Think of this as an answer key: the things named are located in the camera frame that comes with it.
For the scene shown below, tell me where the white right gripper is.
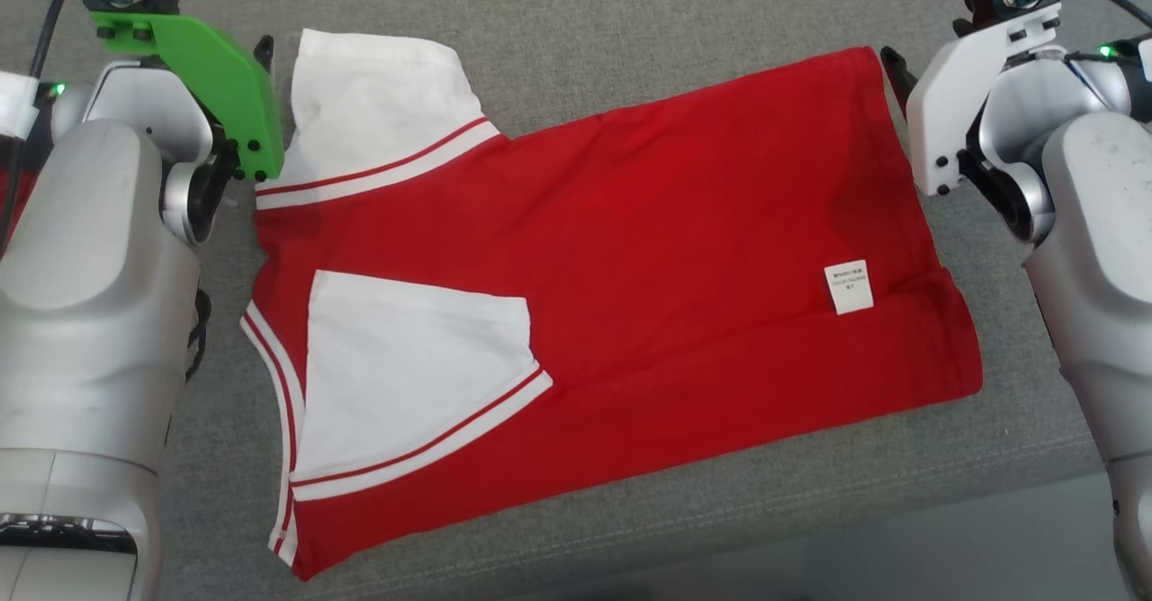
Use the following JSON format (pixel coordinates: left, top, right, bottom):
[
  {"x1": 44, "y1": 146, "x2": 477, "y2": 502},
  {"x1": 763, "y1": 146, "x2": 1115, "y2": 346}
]
[{"x1": 880, "y1": 3, "x2": 1065, "y2": 197}]

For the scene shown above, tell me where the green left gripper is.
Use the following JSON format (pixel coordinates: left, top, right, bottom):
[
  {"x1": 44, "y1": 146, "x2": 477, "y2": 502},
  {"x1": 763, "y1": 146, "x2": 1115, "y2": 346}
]
[{"x1": 90, "y1": 13, "x2": 286, "y2": 182}]

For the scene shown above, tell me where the red basketball jersey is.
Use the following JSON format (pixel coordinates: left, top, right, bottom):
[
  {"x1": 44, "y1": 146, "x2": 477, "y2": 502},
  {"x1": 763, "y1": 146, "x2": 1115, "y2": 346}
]
[{"x1": 239, "y1": 28, "x2": 985, "y2": 582}]

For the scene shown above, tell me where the black coiled arm cable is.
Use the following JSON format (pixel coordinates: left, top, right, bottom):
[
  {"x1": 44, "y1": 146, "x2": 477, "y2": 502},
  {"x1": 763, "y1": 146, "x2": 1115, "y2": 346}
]
[{"x1": 184, "y1": 287, "x2": 213, "y2": 383}]

